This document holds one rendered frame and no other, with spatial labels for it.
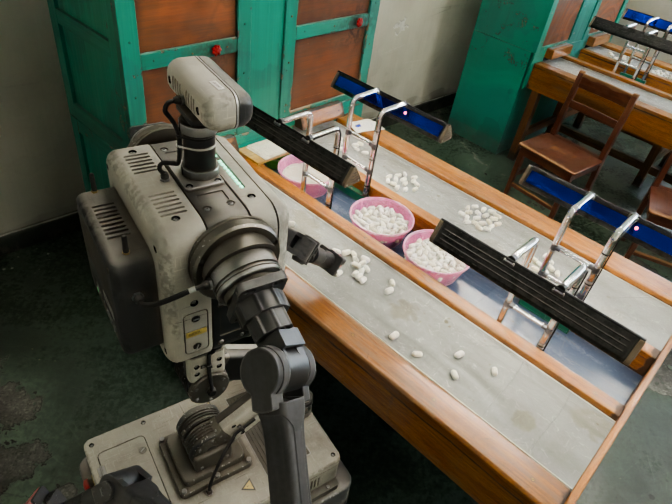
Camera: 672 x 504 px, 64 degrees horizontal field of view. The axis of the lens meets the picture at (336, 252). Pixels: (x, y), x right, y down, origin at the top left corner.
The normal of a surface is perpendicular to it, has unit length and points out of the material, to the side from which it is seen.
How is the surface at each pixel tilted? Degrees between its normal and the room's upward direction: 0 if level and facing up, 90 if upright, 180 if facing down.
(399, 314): 0
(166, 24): 90
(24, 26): 90
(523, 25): 90
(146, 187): 0
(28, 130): 90
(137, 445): 0
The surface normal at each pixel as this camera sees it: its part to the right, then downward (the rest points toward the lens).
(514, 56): -0.73, 0.36
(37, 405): 0.12, -0.77
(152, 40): 0.72, 0.50
